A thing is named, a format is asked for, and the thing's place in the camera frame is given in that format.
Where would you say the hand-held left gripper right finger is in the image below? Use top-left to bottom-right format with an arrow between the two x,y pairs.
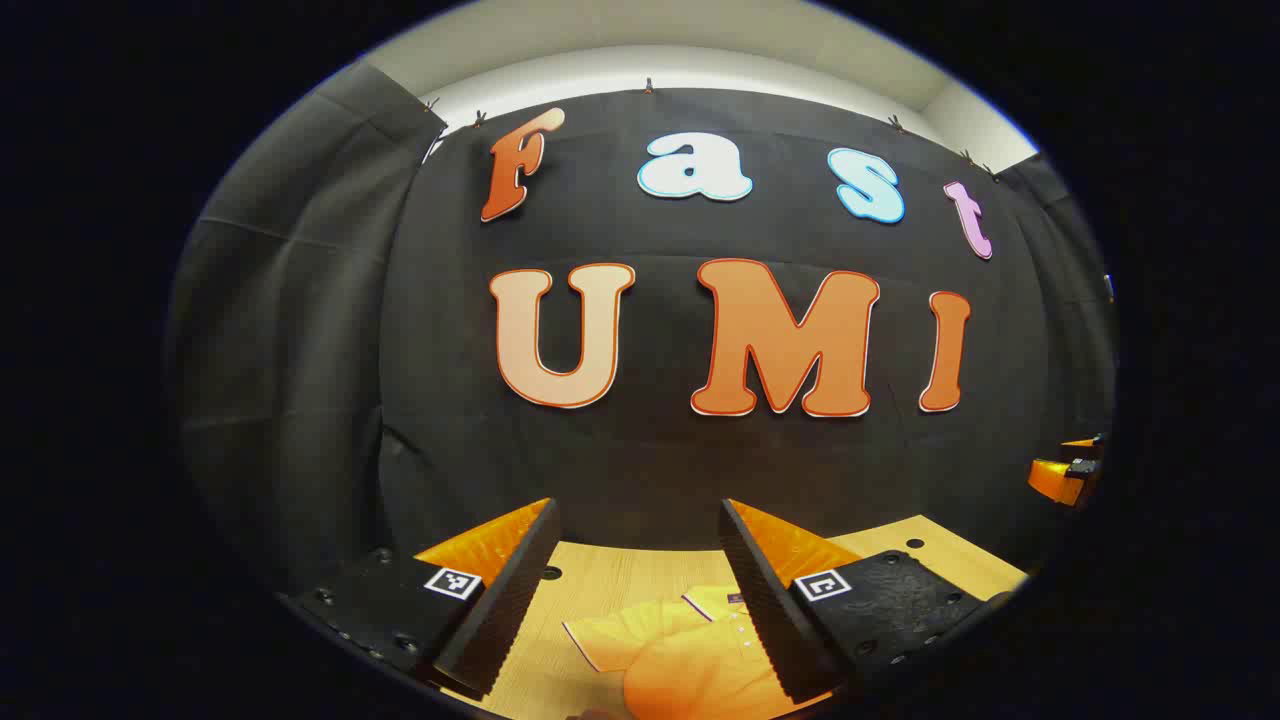
718,497 -> 1013,706

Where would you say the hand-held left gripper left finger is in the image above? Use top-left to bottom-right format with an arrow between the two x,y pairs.
285,497 -> 563,701

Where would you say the orange polo T-shirt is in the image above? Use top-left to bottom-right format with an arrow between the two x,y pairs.
562,585 -> 833,720

